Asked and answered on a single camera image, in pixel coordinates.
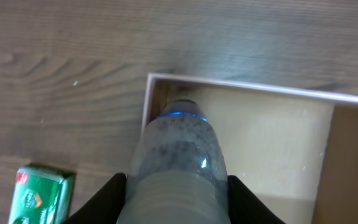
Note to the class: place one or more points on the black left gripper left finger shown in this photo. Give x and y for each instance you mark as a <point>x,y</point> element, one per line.
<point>105,205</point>

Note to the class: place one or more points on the clear pump soap bottle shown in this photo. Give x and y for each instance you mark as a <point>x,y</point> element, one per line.
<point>178,173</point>

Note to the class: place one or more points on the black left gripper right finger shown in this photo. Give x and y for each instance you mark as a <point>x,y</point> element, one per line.
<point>245,207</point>

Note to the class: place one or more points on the green soap bar pack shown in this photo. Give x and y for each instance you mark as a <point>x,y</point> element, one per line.
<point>42,195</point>

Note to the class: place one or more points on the white cardboard box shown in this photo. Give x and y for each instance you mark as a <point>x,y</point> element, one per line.
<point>296,149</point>

